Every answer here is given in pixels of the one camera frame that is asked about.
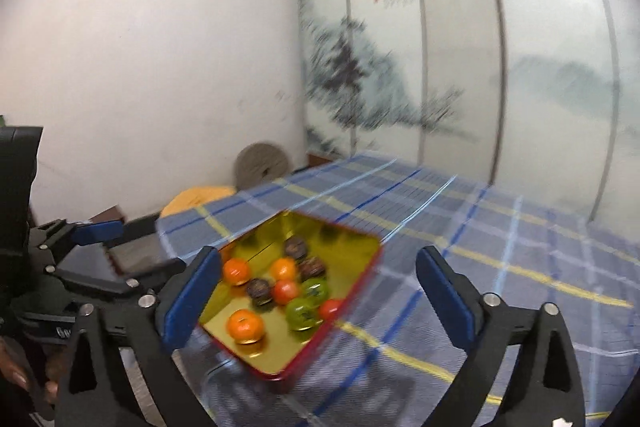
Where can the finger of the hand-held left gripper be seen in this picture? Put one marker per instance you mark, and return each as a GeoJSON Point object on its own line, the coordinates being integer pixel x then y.
{"type": "Point", "coordinates": [97, 232]}
{"type": "Point", "coordinates": [115, 279]}

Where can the blue plaid tablecloth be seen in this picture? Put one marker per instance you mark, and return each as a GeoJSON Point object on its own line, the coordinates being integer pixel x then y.
{"type": "Point", "coordinates": [500, 232]}

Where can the orange tangerine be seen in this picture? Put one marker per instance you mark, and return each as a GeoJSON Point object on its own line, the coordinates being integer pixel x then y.
{"type": "Point", "coordinates": [245, 324]}
{"type": "Point", "coordinates": [236, 270]}

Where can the orange round cushion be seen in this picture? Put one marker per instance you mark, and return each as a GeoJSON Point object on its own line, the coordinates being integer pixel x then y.
{"type": "Point", "coordinates": [195, 199]}

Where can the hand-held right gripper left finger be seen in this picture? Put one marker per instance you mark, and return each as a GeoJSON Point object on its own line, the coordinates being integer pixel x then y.
{"type": "Point", "coordinates": [192, 297]}

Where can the small red tomato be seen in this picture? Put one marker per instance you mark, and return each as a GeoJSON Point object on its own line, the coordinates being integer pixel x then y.
{"type": "Point", "coordinates": [330, 308]}

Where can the brown cardboard piece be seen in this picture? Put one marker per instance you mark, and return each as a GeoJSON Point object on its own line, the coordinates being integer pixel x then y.
{"type": "Point", "coordinates": [111, 257]}

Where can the person's left hand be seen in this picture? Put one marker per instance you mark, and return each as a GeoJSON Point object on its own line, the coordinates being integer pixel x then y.
{"type": "Point", "coordinates": [12, 362]}

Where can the red and gold tin box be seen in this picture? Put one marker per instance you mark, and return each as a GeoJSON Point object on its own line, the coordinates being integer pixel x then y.
{"type": "Point", "coordinates": [280, 352]}

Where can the dark brown mangosteen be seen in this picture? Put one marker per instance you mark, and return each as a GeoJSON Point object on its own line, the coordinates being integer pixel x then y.
{"type": "Point", "coordinates": [260, 292]}
{"type": "Point", "coordinates": [312, 268]}
{"type": "Point", "coordinates": [295, 248]}

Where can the green tomato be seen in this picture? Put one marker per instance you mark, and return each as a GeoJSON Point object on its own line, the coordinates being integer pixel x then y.
{"type": "Point", "coordinates": [315, 289]}
{"type": "Point", "coordinates": [301, 313]}

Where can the large red tomato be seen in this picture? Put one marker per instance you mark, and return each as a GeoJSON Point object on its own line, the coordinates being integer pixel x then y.
{"type": "Point", "coordinates": [286, 289]}

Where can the painted landscape folding screen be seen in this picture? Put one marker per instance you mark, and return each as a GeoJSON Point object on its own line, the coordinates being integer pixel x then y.
{"type": "Point", "coordinates": [450, 57]}

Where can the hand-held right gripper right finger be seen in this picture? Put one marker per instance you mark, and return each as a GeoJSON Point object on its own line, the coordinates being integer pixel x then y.
{"type": "Point", "coordinates": [447, 302]}

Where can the yellow-orange tangerine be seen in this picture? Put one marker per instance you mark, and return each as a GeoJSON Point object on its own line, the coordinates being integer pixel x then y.
{"type": "Point", "coordinates": [283, 268]}

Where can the grey round millstone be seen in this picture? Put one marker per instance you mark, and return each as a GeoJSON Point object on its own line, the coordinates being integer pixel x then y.
{"type": "Point", "coordinates": [260, 164]}

